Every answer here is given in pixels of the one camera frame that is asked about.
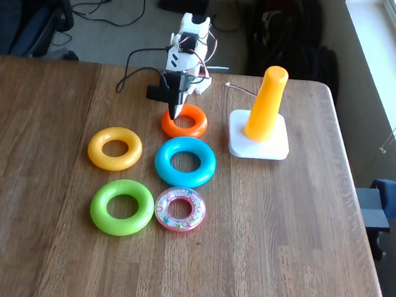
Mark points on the black backpack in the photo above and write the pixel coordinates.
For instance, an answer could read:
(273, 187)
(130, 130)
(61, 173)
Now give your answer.
(287, 41)

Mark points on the grey metal clamp bar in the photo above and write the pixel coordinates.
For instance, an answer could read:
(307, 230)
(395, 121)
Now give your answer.
(218, 68)

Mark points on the black office chair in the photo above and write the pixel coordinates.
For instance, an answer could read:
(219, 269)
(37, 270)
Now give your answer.
(37, 21)

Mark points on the black camera box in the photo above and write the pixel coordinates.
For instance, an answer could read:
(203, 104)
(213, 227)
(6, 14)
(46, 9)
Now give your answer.
(156, 93)

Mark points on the black ridged power strip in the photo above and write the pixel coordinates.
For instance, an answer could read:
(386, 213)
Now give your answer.
(183, 1)

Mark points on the yellow peg on white base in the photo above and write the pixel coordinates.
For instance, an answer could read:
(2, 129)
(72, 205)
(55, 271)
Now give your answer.
(266, 102)

